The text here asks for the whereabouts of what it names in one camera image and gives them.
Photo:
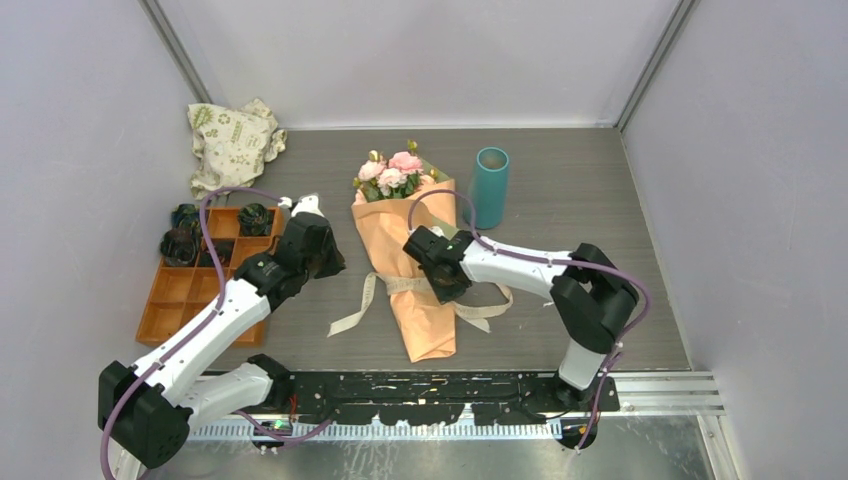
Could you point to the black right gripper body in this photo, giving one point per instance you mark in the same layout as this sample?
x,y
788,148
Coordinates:
x,y
446,292

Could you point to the crumpled printed cloth bag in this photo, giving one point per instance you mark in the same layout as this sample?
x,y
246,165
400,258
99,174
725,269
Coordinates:
x,y
233,145

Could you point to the pink flower bouquet orange paper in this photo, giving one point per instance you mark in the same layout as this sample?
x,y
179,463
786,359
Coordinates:
x,y
386,187

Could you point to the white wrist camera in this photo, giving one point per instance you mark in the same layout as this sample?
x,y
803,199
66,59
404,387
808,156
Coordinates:
x,y
307,204
436,232

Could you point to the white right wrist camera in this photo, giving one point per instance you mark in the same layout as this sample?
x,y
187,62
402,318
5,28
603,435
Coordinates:
x,y
436,232

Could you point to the dark rolled fabric top left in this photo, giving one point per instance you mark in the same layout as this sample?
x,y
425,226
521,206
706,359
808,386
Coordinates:
x,y
186,218

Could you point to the teal cylindrical vase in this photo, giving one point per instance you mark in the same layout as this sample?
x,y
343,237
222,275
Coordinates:
x,y
488,187

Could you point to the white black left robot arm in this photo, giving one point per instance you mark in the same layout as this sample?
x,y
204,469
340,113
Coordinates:
x,y
150,407

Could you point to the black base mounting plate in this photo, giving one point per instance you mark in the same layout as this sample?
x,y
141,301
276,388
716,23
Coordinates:
x,y
434,406

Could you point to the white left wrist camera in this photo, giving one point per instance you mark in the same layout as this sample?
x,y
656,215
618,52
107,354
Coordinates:
x,y
307,204

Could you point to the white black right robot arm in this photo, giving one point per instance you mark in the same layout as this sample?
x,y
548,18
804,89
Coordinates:
x,y
594,299

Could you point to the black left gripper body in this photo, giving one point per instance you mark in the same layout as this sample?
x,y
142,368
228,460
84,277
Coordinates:
x,y
327,261

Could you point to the beige satin ribbon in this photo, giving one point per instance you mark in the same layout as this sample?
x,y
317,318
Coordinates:
x,y
477,316

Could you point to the orange compartment tray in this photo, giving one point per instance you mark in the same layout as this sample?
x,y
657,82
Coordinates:
x,y
177,295

